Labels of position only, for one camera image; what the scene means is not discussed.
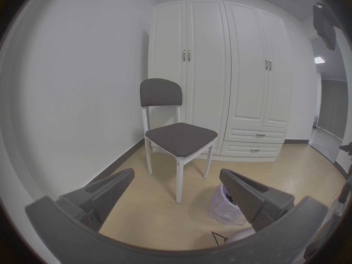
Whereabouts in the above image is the black cable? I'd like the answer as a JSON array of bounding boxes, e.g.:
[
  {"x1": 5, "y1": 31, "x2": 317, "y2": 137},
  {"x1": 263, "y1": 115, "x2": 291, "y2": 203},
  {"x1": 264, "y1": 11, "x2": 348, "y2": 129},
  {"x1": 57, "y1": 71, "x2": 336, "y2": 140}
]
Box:
[{"x1": 211, "y1": 231, "x2": 229, "y2": 247}]

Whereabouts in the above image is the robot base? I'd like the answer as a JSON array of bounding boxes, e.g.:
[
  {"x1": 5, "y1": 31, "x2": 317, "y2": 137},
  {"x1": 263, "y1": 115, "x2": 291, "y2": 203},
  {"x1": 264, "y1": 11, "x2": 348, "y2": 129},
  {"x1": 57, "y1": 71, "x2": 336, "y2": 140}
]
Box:
[{"x1": 225, "y1": 227, "x2": 257, "y2": 245}]

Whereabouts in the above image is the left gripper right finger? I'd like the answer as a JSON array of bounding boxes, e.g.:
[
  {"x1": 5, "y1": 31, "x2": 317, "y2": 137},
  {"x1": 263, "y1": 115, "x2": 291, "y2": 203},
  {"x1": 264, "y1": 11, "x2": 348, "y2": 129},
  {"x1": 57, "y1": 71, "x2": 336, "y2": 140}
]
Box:
[{"x1": 219, "y1": 168, "x2": 296, "y2": 233}]

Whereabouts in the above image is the grey padded white chair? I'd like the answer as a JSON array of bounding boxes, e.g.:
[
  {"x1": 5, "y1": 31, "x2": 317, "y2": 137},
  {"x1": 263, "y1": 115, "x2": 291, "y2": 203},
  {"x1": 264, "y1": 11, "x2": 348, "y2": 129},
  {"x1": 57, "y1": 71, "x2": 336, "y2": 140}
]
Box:
[{"x1": 140, "y1": 78, "x2": 218, "y2": 204}]

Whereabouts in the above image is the grey curtain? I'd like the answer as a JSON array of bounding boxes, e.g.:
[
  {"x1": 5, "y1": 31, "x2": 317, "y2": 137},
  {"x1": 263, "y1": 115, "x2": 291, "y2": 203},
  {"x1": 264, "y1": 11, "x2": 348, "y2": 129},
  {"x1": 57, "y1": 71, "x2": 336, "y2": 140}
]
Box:
[{"x1": 320, "y1": 79, "x2": 347, "y2": 140}]

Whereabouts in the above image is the purple plastic bag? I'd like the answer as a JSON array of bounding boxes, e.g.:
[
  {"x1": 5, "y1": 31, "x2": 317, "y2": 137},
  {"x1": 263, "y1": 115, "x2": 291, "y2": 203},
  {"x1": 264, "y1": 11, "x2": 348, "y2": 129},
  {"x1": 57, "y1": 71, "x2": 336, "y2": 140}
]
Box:
[{"x1": 208, "y1": 182, "x2": 248, "y2": 226}]

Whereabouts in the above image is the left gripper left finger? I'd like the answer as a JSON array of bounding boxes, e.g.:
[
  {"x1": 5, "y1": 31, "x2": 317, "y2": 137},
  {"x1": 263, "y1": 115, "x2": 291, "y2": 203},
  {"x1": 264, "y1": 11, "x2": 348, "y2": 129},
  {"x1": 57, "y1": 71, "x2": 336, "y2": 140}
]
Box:
[{"x1": 58, "y1": 168, "x2": 135, "y2": 232}]

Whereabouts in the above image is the white trash bin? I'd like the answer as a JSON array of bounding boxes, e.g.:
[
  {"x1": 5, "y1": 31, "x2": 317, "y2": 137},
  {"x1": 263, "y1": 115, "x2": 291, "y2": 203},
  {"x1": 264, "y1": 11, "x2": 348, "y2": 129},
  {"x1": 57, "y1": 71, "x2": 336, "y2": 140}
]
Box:
[{"x1": 212, "y1": 183, "x2": 248, "y2": 225}]

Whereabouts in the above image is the white wardrobe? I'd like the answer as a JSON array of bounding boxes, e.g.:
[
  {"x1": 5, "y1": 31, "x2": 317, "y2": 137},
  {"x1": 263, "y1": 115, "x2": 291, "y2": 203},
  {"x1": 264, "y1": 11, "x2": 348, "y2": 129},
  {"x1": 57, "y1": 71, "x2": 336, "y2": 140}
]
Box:
[{"x1": 148, "y1": 0, "x2": 292, "y2": 163}]

